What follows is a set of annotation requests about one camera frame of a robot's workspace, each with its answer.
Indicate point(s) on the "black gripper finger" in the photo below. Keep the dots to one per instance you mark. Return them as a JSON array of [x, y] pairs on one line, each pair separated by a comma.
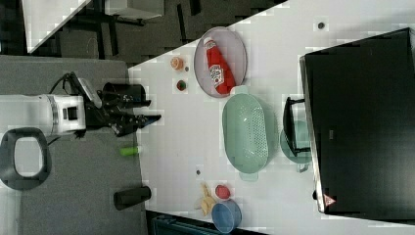
[[140, 121], [125, 101]]

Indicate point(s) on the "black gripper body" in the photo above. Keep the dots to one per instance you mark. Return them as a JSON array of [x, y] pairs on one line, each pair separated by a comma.
[[97, 115]]

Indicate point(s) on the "green plastic strainer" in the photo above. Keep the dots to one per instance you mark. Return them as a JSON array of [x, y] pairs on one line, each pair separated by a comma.
[[248, 126]]

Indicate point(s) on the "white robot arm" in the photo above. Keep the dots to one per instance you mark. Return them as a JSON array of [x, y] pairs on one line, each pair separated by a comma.
[[43, 116]]

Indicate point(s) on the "green marker object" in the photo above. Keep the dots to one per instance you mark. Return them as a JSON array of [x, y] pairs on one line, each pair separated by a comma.
[[129, 151]]

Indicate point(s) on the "red green toy fruit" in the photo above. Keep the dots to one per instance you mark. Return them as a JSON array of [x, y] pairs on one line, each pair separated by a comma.
[[181, 85]]

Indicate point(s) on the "orange toy fruit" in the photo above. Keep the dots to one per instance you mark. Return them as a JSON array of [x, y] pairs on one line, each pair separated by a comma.
[[177, 63]]

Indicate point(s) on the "red ketchup bottle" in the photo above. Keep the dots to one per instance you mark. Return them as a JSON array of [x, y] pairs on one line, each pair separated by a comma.
[[219, 71]]

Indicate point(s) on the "grey oval plate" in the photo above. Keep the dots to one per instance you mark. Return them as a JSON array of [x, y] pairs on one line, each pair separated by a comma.
[[232, 49]]

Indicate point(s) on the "blue bowl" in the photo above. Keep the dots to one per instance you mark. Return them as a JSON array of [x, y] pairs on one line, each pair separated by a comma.
[[226, 216]]

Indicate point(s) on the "green mug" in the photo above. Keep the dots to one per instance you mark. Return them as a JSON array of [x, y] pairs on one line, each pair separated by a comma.
[[302, 160]]

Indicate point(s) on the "black toaster oven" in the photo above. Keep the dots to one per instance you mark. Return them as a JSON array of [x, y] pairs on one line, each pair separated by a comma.
[[360, 111]]

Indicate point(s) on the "black cylinder post upper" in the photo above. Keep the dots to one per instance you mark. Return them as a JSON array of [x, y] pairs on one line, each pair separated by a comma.
[[136, 91]]

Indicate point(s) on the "black cylinder post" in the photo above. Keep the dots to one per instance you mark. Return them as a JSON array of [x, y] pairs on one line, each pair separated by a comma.
[[136, 91], [131, 197]]

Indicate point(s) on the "black cylinder post lower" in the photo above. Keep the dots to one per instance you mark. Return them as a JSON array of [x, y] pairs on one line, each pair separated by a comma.
[[131, 197]]

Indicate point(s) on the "black oven door handle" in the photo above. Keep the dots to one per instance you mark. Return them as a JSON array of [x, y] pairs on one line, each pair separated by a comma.
[[289, 127]]

